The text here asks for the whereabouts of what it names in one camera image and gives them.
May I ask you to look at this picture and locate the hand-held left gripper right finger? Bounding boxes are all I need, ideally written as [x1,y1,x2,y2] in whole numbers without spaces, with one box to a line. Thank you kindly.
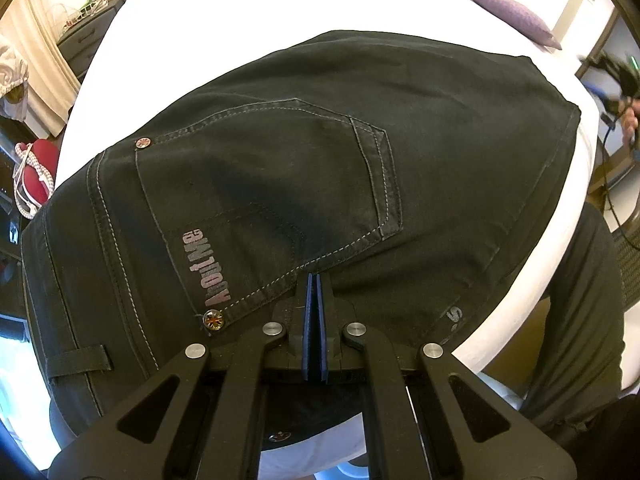
[314,274,576,480]

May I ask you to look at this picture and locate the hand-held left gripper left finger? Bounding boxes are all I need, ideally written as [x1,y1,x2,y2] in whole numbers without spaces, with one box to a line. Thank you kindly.
[47,274,315,480]

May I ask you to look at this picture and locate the black denim pants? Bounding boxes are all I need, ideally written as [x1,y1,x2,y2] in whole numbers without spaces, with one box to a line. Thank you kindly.
[21,30,583,443]

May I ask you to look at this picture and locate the person's right hand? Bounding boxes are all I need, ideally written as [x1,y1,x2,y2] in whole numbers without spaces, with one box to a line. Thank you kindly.
[620,100,640,142]

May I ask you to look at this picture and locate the purple pillow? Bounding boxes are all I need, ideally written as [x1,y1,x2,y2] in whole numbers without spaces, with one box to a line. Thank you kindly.
[460,0,563,51]

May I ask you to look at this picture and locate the person's grey trouser leg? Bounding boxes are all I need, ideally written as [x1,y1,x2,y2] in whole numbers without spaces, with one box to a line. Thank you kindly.
[515,199,628,436]

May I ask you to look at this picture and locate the red and white shoe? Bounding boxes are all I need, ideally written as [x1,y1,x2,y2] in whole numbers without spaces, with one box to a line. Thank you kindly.
[12,137,61,218]

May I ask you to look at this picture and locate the grey drawer cabinet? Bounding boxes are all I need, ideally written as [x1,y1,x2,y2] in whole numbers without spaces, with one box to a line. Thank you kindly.
[56,2,118,93]

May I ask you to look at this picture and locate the cream curtain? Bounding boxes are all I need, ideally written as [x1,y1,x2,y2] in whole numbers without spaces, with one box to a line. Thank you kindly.
[0,0,131,138]

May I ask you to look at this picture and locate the white crumpled cloth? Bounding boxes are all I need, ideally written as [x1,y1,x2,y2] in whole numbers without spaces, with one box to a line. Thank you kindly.
[0,35,31,121]

